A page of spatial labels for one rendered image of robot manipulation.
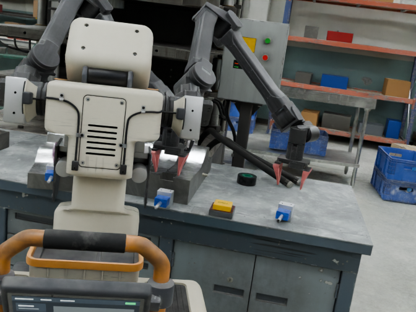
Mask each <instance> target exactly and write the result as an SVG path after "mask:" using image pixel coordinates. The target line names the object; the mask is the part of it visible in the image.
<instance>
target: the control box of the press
mask: <svg viewBox="0 0 416 312"><path fill-rule="evenodd" d="M239 20H240V21H241V23H242V24H243V26H242V28H240V33H241V36H242V37H243V39H244V41H245V42H246V44H247V45H248V47H249V48H250V50H251V51H252V52H253V54H254V55H255V57H256V58H257V59H258V61H259V62H260V63H261V65H262V66H263V68H264V69H265V70H266V72H267V73H268V74H269V76H270V77H271V79H272V80H273V81H274V83H275V84H276V86H277V87H278V88H279V89H280V84H281V80H282V72H283V68H284V60H285V52H286V48H287V40H288V33H289V28H290V24H283V23H278V22H268V21H263V20H253V19H244V18H239ZM217 89H218V94H217V98H221V99H226V101H227V102H226V105H225V117H226V120H227V123H228V125H229V126H230V129H231V130H232V134H233V141H234V142H236V143H237V144H238V145H240V146H241V147H242V148H244V149H246V150H247V146H248V138H249V130H250V125H251V117H252V115H253V114H254V113H255V112H256V111H257V110H258V109H259V108H260V107H261V106H263V105H266V102H265V101H264V99H263V97H262V95H261V94H260V93H259V91H258V90H257V88H256V87H255V86H254V84H253V83H252V81H251V80H250V79H249V77H248V76H247V75H246V73H245V71H244V70H243V69H242V67H241V66H240V65H239V63H238V62H237V60H236V59H235V58H234V56H233V55H232V54H231V52H230V51H229V50H228V49H227V47H226V46H224V47H223V56H222V65H221V70H220V80H218V82H217ZM230 101H231V102H233V103H234V104H235V106H236V108H237V110H238V112H239V114H240V116H239V121H238V129H237V134H236V132H235V128H234V127H233V124H232V122H231V121H230V118H229V115H228V109H229V105H230ZM231 156H232V167H239V168H244V167H245V158H243V157H242V156H240V155H238V154H237V153H236V152H234V151H233V153H232V155H231Z"/></svg>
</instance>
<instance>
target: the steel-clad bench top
mask: <svg viewBox="0 0 416 312"><path fill-rule="evenodd" d="M0 130H2V131H9V147H8V148H6V149H3V150H0V180H4V181H10V182H15V183H21V184H27V175H28V171H29V170H30V169H31V167H32V166H33V164H34V163H35V159H36V156H37V152H38V148H39V146H40V145H45V144H46V142H47V136H43V135H39V134H32V133H27V132H20V131H13V130H9V129H2V128H0ZM239 173H251V174H254V175H256V176H257V180H256V185H255V186H243V185H240V184H238V183H237V177H238V174H239ZM216 199H219V200H223V201H230V202H233V206H235V212H234V214H233V217H232V219H228V218H224V217H218V216H213V215H209V209H210V207H211V205H212V203H213V202H215V200H216ZM124 201H125V202H128V203H132V204H139V205H143V206H144V197H140V196H133V195H129V194H125V200H124ZM280 201H283V202H288V203H292V204H294V205H295V207H294V211H293V218H292V220H291V221H290V222H289V221H284V220H281V221H280V222H279V223H278V222H277V219H276V218H275V215H276V211H277V209H278V205H279V202H280ZM159 208H160V209H166V210H173V211H177V212H184V213H187V214H190V213H191V214H194V215H201V216H205V217H211V218H215V219H222V220H228V221H232V222H239V223H245V224H250V225H256V226H260V227H267V228H273V229H278V230H284V231H288V232H295V233H301V234H305V235H312V236H318V237H322V238H329V239H333V240H339V241H346V242H350V243H356V244H361V245H367V246H373V243H372V240H371V238H370V234H369V233H368V229H367V227H366V224H365V221H364V219H363V216H362V213H361V211H360V208H359V206H358V202H357V200H356V197H355V195H354V192H353V189H352V186H348V185H344V184H337V183H330V182H325V181H318V180H311V179H306V180H305V182H304V184H303V187H302V189H301V190H300V186H297V185H296V184H293V186H292V187H291V188H288V187H286V186H284V185H283V184H282V183H280V182H279V184H278V185H277V180H276V179H274V178H273V177H271V176H270V175H268V174H267V173H265V172H264V171H257V170H250V169H246V168H239V167H232V166H227V165H220V164H216V163H211V169H210V172H209V173H208V175H207V177H206V178H205V179H204V181H203V182H202V184H201V185H200V187H199V188H198V190H197V191H196V193H195V194H194V196H193V197H192V199H191V200H190V202H189V203H188V205H185V204H179V203H174V202H173V205H172V206H171V207H170V208H164V207H159Z"/></svg>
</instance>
